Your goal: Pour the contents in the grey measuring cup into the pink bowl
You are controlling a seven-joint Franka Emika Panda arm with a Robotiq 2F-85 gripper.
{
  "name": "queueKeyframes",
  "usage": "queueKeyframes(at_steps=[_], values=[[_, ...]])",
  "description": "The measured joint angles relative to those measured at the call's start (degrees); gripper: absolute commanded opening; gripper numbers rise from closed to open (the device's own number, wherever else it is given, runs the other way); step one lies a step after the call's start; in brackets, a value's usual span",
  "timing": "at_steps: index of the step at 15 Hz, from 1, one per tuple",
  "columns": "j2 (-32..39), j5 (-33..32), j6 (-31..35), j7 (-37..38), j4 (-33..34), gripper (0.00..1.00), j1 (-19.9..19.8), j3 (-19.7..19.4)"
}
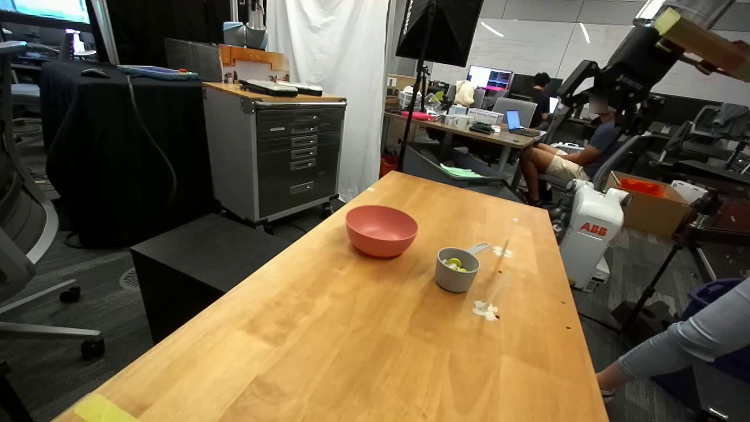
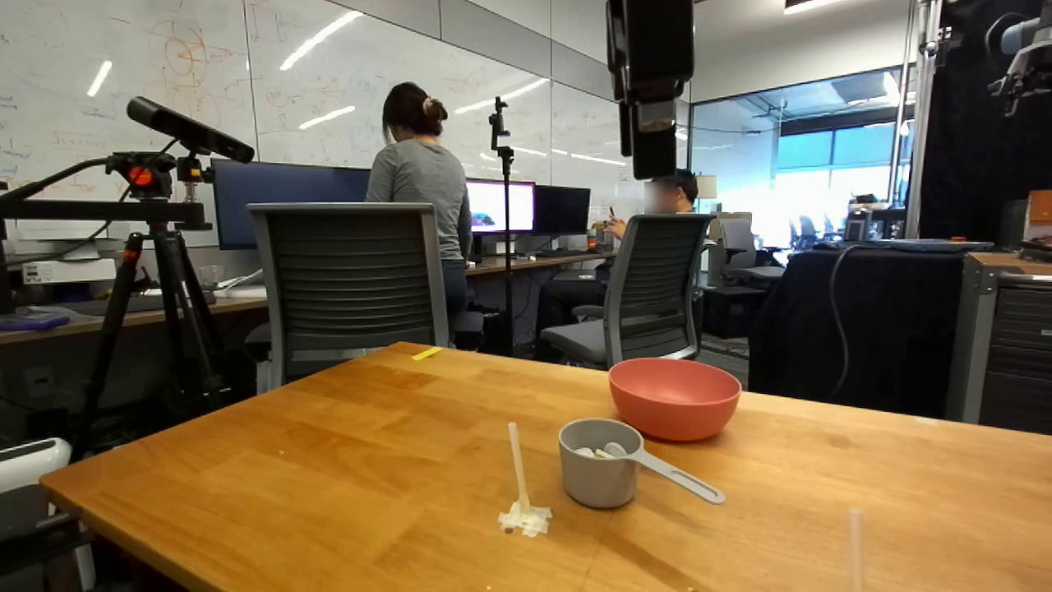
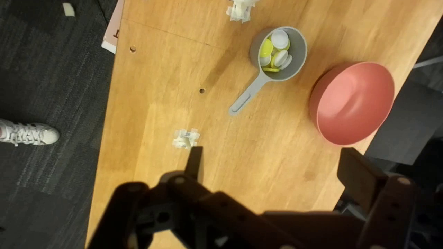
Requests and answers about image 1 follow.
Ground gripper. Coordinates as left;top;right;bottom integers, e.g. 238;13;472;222
545;26;686;141

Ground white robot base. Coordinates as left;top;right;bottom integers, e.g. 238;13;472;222
558;178;635;292

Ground grey measuring cup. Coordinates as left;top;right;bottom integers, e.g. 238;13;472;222
435;242;490;294

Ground pink bowl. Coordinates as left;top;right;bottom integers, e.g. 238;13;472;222
345;205;419;259

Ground person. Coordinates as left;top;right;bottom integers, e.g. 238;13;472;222
519;94;623;207
529;72;553;128

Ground open laptop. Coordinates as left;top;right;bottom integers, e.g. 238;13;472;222
504;110;542;138

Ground row of office chairs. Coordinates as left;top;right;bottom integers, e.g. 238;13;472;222
661;103;750;176

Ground monitor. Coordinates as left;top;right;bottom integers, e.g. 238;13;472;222
0;0;93;33
466;64;514;92

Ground cardboard box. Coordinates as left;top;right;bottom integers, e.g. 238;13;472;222
605;171;693;239

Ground wooden desk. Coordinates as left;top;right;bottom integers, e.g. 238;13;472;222
383;111;549;189

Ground green paper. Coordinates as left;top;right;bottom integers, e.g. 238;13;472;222
439;164;485;179

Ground grey tray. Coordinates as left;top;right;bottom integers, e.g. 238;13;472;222
402;143;523;203

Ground black softbox on stand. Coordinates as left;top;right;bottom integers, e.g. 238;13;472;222
395;0;485;172

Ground blue bin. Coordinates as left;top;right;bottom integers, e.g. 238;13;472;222
652;278;750;413

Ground white curtain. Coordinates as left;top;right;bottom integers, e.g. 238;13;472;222
267;0;391;203

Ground grey tool cabinet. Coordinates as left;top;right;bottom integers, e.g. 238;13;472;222
203;81;347;228

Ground wooden box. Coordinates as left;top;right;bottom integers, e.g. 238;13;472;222
219;43;291;83

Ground black box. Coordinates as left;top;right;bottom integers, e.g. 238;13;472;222
130;213;294;344

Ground black draped table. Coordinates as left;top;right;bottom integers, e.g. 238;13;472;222
39;60;215;249

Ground yellow tape piece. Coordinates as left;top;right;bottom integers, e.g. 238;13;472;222
73;393;140;422

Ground grey office chair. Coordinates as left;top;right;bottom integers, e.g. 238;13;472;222
0;40;107;360

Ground camera on tripod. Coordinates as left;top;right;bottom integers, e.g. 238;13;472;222
612;190;750;336

